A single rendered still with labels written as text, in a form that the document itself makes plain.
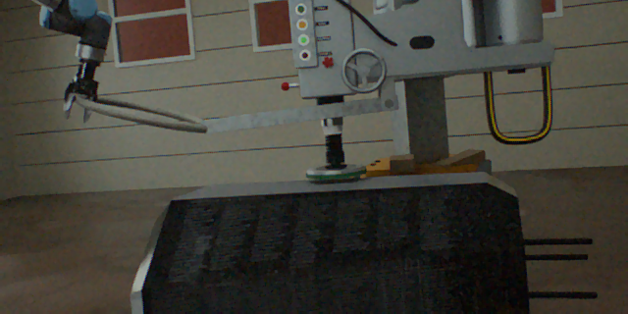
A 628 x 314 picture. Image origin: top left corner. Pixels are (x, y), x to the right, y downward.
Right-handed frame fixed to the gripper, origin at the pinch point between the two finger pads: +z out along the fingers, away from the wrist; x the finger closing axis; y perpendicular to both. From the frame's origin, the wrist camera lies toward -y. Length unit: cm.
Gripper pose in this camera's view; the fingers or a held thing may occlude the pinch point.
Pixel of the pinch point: (76, 117)
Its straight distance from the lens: 219.9
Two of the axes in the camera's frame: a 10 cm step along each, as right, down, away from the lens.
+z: -2.3, 9.7, 0.5
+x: 8.4, 1.7, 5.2
